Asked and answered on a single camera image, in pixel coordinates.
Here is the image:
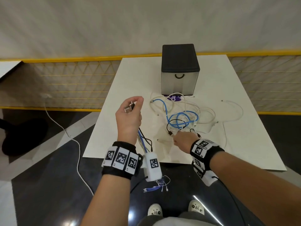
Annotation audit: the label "person's right hand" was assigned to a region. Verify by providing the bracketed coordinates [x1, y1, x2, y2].
[173, 132, 200, 154]

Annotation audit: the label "person's left hand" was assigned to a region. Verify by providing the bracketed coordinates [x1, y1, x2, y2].
[115, 96, 144, 146]

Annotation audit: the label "bundle of cables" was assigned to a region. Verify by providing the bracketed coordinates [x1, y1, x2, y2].
[124, 101, 170, 193]

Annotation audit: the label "pile of cables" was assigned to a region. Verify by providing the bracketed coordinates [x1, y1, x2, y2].
[150, 93, 244, 150]

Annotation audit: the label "black-topped grey drawer box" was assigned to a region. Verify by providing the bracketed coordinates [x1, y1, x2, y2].
[161, 44, 200, 97]

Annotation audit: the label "person's left forearm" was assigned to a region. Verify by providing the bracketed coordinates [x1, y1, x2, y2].
[80, 174, 132, 226]

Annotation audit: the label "person's right forearm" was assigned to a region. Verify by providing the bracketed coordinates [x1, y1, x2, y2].
[209, 150, 301, 226]

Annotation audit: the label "person's grey trousers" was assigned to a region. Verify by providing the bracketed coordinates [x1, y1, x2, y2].
[139, 211, 210, 226]

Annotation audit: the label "black wristband with markers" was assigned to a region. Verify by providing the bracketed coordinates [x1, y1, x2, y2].
[190, 138, 225, 172]
[101, 141, 143, 180]

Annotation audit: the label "dark blue printed packet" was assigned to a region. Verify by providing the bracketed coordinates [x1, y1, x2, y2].
[164, 93, 185, 102]

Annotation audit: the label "white shoe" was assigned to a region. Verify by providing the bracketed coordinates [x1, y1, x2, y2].
[188, 200, 205, 216]
[147, 203, 163, 216]

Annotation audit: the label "yellow mesh fence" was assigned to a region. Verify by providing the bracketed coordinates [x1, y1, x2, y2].
[0, 50, 301, 116]

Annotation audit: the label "white side table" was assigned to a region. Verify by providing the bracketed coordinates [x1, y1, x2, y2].
[0, 60, 24, 79]

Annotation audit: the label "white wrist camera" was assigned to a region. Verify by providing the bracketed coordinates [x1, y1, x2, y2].
[143, 152, 163, 182]
[193, 162, 219, 187]

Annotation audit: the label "long white power cord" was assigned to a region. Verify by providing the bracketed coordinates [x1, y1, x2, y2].
[43, 94, 94, 196]

